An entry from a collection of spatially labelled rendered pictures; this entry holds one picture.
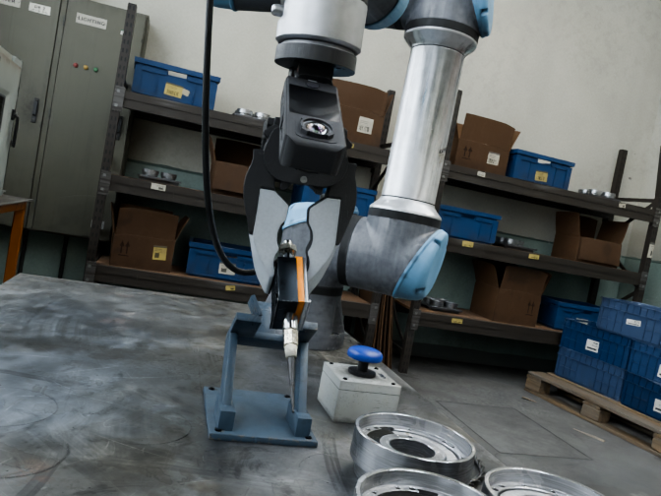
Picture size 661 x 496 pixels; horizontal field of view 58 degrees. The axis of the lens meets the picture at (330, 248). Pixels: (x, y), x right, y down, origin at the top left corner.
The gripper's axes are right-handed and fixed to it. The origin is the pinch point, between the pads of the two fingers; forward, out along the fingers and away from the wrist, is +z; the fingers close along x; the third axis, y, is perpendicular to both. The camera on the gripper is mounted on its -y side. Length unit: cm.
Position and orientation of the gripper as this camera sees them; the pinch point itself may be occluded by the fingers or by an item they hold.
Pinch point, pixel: (287, 281)
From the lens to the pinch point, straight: 52.6
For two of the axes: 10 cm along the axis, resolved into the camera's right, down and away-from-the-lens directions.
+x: -9.7, -1.2, -1.9
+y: -1.7, -1.4, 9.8
